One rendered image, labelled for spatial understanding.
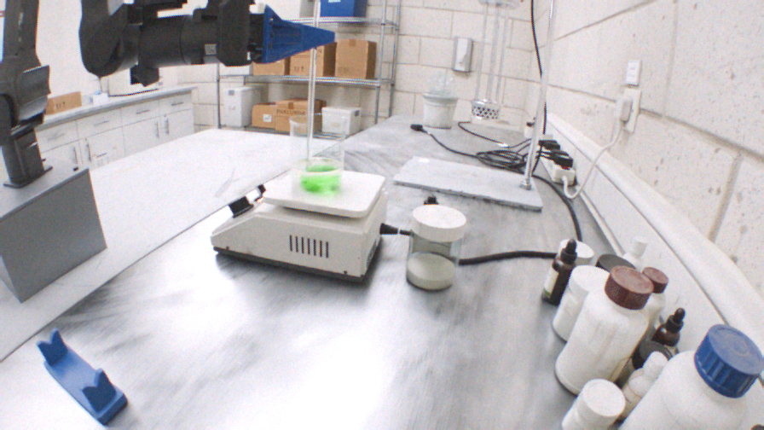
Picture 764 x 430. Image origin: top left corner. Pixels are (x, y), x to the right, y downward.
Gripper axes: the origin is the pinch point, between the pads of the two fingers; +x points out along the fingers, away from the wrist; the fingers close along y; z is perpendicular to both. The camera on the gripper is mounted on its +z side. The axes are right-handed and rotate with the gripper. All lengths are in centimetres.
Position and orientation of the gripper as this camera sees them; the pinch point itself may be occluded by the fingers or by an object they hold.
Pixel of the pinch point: (301, 36)
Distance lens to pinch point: 38.7
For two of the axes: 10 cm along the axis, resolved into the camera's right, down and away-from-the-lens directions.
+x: 9.8, 0.0, 1.9
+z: 0.8, -9.1, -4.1
